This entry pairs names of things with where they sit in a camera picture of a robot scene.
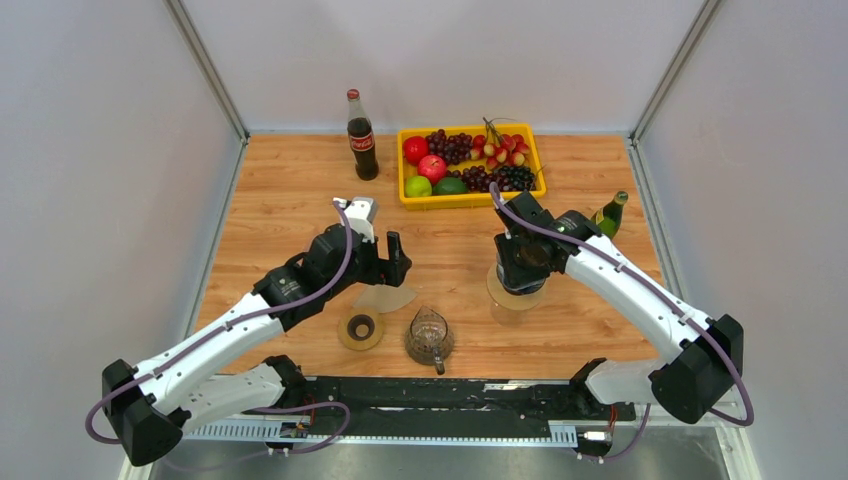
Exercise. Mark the red cherries bunch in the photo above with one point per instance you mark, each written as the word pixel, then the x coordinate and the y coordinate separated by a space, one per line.
pixel 497 142

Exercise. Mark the light green apple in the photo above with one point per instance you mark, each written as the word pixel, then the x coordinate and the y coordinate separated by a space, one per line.
pixel 417 187

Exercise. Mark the dark green lime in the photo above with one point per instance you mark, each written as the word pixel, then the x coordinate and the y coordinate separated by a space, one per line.
pixel 449 185

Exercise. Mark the glass cola bottle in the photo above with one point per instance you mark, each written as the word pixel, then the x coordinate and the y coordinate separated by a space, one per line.
pixel 361 138

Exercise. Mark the clear glass server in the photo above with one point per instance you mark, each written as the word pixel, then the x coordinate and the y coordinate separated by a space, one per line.
pixel 508 317

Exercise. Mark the yellow plastic fruit tray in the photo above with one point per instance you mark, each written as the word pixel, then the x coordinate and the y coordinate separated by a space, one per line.
pixel 405 170

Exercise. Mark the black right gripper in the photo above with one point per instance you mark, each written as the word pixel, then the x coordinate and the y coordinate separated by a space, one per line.
pixel 514 275

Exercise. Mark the green champagne bottle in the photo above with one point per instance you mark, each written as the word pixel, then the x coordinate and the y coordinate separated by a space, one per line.
pixel 609 217

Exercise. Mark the dark grape bunch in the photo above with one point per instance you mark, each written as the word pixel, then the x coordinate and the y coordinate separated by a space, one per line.
pixel 507 178

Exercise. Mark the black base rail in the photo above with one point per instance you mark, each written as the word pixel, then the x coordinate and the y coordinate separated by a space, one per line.
pixel 452 409

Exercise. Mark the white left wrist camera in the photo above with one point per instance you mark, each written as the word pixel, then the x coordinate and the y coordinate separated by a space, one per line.
pixel 359 213

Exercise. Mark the purple grape bunch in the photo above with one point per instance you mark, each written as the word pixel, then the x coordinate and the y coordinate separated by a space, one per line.
pixel 452 148

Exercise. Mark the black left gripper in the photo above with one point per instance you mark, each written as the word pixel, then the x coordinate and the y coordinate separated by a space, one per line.
pixel 391 271

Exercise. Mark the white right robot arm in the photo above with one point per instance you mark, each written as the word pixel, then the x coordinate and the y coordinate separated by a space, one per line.
pixel 699 366

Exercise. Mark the pink red apple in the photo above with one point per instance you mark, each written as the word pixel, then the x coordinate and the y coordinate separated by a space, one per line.
pixel 433 168

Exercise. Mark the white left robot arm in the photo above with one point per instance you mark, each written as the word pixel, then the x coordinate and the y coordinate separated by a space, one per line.
pixel 151 405

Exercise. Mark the glass pitcher with handle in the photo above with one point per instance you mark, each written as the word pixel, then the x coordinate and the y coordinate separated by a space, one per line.
pixel 429 340

